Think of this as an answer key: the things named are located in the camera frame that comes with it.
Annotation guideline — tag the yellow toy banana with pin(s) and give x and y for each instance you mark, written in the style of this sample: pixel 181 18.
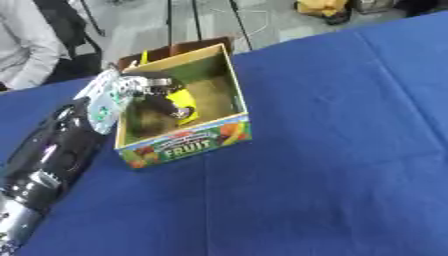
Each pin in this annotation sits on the yellow toy banana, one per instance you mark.
pixel 184 100

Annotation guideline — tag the yellow bag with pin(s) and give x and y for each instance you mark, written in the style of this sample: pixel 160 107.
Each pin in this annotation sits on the yellow bag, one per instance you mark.
pixel 322 9

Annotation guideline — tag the black tripod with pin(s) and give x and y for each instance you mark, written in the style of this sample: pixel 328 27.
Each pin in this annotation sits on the black tripod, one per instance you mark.
pixel 195 20

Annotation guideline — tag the black chair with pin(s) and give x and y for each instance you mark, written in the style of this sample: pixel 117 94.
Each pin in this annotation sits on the black chair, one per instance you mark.
pixel 76 43

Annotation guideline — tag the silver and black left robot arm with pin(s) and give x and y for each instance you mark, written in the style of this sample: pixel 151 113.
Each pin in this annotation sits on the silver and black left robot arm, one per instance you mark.
pixel 55 150

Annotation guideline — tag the tan cardboard box, printed front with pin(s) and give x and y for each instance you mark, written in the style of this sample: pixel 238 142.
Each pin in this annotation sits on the tan cardboard box, printed front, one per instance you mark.
pixel 192 110

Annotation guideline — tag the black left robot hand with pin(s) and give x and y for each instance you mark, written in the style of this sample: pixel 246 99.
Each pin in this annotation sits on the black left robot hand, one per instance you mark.
pixel 160 100

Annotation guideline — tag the person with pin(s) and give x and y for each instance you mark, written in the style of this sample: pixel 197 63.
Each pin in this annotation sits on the person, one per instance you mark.
pixel 26 43

